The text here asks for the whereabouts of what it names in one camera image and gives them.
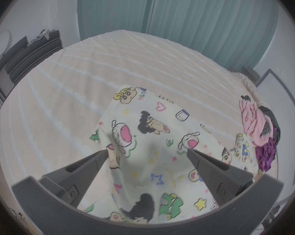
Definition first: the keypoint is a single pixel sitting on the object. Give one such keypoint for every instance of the grey garment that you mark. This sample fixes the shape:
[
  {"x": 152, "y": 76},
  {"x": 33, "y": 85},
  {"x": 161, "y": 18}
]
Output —
[{"x": 266, "y": 128}]

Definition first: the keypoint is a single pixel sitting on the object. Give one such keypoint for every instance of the grey bedside table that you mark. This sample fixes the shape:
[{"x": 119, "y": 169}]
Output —
[{"x": 250, "y": 73}]

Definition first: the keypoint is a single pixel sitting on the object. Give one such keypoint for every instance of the bed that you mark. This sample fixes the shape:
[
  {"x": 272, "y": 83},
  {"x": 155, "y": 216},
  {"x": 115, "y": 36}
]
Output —
[{"x": 162, "y": 65}]

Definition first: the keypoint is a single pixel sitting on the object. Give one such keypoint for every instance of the round white mirror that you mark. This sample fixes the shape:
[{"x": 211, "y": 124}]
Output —
[{"x": 1, "y": 44}]

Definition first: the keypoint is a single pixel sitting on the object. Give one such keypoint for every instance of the purple satin garment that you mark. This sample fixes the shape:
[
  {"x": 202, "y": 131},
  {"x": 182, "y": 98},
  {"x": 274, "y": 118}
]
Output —
[{"x": 266, "y": 155}]

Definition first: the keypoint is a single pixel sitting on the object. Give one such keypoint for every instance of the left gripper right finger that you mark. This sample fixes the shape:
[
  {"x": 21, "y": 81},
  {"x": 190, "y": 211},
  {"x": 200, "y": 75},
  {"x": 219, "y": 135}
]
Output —
[{"x": 216, "y": 175}]

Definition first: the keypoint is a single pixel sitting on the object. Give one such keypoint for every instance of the grey crumpled cloth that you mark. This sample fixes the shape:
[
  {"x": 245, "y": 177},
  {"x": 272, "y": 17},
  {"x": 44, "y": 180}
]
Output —
[{"x": 42, "y": 35}]

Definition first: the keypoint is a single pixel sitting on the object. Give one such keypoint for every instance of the black garment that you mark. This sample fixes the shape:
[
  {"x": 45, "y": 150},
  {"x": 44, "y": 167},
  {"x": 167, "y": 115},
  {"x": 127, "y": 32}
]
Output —
[{"x": 272, "y": 117}]

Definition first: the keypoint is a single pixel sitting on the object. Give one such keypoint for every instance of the blue-green curtain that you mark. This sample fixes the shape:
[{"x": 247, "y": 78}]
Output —
[
  {"x": 211, "y": 21},
  {"x": 113, "y": 8}
]

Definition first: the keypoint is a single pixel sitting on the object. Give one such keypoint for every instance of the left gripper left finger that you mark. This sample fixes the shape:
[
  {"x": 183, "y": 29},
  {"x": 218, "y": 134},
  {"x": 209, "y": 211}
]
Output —
[{"x": 81, "y": 175}]

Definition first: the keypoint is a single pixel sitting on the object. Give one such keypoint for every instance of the white printed pyjama top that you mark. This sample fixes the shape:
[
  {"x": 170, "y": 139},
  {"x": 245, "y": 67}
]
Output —
[{"x": 149, "y": 155}]

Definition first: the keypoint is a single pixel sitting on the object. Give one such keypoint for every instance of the dark grey chest of drawers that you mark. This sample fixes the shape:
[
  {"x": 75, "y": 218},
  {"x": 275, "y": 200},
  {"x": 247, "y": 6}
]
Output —
[{"x": 32, "y": 57}]

